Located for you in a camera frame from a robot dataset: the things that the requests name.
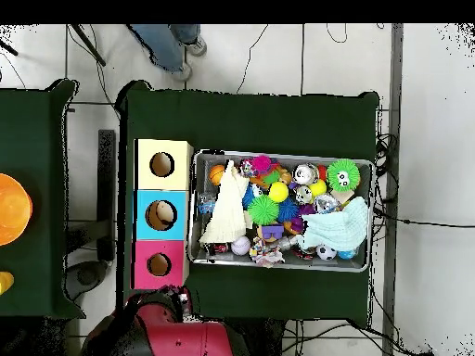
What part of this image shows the cream yellow cloth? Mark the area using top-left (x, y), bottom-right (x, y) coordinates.
top-left (199, 159), bottom-right (253, 245)

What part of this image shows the smooth yellow ball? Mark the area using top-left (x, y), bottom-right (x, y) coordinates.
top-left (267, 181), bottom-right (289, 204)

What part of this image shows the shallow metal mesh bin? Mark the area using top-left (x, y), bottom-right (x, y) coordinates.
top-left (186, 148), bottom-right (375, 273)

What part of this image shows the wooden box with three holes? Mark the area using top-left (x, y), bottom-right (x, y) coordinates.
top-left (131, 138), bottom-right (195, 291)

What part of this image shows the plain green spiky ball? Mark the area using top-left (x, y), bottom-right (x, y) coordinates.
top-left (246, 194), bottom-right (280, 226)

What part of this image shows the orange toy basketball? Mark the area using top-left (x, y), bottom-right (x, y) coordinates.
top-left (208, 163), bottom-right (226, 186)

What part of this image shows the pink spiky ball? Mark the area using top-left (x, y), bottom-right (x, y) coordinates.
top-left (251, 154), bottom-right (274, 175)

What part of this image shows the white toy baseball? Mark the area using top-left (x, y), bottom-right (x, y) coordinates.
top-left (230, 235), bottom-right (252, 257)

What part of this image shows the crushed silver drink can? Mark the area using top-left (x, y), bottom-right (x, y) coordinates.
top-left (291, 163), bottom-right (320, 185)

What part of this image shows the dark green table cloth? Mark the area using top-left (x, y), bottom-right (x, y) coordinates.
top-left (115, 79), bottom-right (380, 329)
top-left (0, 78), bottom-right (86, 320)

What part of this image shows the green spiky ball with eyes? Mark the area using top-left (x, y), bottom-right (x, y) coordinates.
top-left (326, 158), bottom-right (362, 192)

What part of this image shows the mint green cloth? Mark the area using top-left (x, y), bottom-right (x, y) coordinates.
top-left (296, 196), bottom-right (370, 253)

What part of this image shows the small toy soccer ball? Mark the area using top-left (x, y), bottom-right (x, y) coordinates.
top-left (315, 244), bottom-right (338, 261)

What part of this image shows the black upright panel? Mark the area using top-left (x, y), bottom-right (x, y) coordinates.
top-left (96, 129), bottom-right (117, 262)

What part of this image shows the black tripod leg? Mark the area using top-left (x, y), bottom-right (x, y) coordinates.
top-left (70, 23), bottom-right (107, 68)
top-left (0, 38), bottom-right (19, 57)

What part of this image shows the orange bowl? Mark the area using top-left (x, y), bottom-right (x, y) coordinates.
top-left (0, 172), bottom-right (33, 247)

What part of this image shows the small yellow object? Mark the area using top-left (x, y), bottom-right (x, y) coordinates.
top-left (0, 271), bottom-right (15, 296)

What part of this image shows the thin black floor cable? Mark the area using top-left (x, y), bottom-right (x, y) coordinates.
top-left (236, 23), bottom-right (269, 95)

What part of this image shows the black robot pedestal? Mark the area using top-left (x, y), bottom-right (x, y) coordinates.
top-left (229, 317), bottom-right (288, 356)

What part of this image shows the black cable bundle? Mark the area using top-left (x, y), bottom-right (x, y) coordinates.
top-left (374, 133), bottom-right (400, 179)

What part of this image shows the black cable with connector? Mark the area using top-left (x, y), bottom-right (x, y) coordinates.
top-left (374, 207), bottom-right (475, 228)

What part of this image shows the grey floor cable cover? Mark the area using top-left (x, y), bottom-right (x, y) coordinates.
top-left (381, 23), bottom-right (404, 356)

